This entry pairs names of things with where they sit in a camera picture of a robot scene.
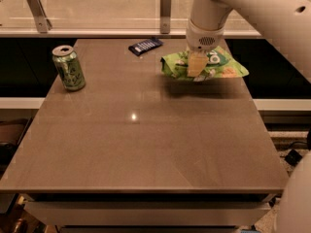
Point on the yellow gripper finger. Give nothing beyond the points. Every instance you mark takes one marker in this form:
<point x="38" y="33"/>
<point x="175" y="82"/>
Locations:
<point x="197" y="62"/>

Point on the green soda can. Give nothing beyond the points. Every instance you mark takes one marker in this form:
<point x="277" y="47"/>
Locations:
<point x="68" y="67"/>

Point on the middle metal railing bracket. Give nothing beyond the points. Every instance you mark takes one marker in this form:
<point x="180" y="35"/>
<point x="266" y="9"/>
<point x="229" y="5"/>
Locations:
<point x="165" y="16"/>

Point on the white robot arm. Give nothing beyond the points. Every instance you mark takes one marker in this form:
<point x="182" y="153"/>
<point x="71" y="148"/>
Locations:
<point x="285" y="24"/>

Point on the white table drawer front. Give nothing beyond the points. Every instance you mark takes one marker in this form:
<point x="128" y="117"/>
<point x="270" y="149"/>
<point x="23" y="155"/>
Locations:
<point x="148" y="213"/>

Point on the dark blue snack bar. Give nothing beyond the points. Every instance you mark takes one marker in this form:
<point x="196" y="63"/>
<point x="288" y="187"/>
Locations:
<point x="145" y="46"/>

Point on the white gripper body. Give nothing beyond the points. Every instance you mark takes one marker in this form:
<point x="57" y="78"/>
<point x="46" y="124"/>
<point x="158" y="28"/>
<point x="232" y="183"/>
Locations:
<point x="203" y="40"/>

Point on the left metal railing bracket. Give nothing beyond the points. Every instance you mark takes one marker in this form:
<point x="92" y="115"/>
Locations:
<point x="42" y="23"/>

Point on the green rice chip bag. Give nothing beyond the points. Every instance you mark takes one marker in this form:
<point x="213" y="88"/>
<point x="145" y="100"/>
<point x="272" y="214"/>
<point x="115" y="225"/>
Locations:
<point x="220" y="65"/>

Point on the metal railing bracket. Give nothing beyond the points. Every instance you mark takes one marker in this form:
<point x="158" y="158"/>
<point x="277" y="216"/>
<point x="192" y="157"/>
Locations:
<point x="165" y="16"/>
<point x="42" y="23"/>

